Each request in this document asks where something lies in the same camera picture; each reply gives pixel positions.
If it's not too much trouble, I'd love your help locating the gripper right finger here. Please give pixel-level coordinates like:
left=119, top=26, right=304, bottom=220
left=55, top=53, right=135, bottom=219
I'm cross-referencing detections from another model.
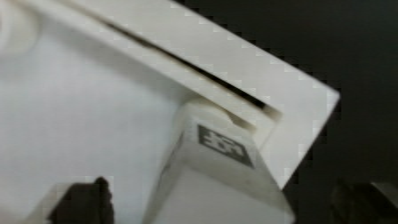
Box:
left=329, top=181, right=398, bottom=224

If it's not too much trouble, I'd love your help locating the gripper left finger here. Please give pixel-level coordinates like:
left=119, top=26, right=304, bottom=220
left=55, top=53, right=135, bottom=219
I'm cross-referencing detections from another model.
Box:
left=47, top=177, right=116, bottom=224

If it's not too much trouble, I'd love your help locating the white table leg hidden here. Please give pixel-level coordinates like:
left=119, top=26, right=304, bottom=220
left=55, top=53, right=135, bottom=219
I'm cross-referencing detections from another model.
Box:
left=143, top=100, right=295, bottom=224

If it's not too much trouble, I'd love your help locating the white square table top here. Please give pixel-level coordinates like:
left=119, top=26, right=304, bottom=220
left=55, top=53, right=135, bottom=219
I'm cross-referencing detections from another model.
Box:
left=0, top=0, right=281, bottom=224

